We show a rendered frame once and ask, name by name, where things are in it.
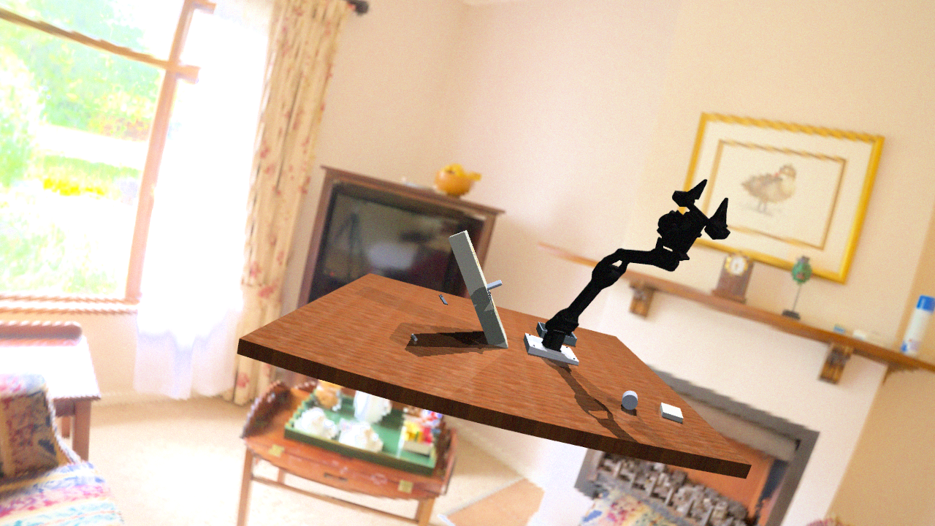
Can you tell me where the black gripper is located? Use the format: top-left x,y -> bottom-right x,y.
672,179 -> 730,242

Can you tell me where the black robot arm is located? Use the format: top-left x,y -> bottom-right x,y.
541,210 -> 700,352

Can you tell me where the white service panel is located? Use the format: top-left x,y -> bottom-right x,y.
448,230 -> 508,348

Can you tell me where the grey cylinder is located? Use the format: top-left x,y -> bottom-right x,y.
622,391 -> 638,410

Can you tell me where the light blue square tray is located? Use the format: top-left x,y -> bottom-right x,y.
536,322 -> 577,346

